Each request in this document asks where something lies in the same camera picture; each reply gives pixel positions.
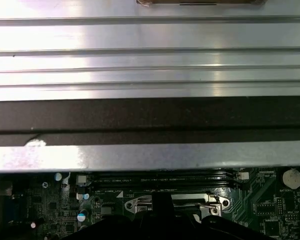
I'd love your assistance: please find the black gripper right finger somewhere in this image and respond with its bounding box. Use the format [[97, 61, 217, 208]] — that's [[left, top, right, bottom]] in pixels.
[[162, 193, 275, 240]]

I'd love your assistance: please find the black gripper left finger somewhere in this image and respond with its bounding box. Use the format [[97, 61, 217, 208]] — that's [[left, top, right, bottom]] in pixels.
[[72, 193, 163, 240]]

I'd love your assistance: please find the metal locking lever wire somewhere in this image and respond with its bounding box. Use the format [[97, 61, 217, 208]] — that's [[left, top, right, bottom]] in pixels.
[[173, 196, 222, 211]]

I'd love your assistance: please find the CPU socket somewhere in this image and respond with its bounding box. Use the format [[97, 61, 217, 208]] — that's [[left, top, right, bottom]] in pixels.
[[124, 192, 231, 218]]

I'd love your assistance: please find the black RAM slot row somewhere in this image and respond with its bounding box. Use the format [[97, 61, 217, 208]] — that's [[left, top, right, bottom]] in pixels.
[[91, 170, 243, 192]]

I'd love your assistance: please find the green motherboard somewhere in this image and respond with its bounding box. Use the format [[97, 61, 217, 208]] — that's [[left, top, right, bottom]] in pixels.
[[0, 167, 300, 240]]

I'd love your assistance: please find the round coin battery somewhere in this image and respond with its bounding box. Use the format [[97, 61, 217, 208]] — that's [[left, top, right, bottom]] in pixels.
[[281, 168, 300, 190]]

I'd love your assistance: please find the black open PC case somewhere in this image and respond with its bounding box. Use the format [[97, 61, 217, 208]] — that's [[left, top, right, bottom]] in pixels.
[[0, 96, 300, 174]]

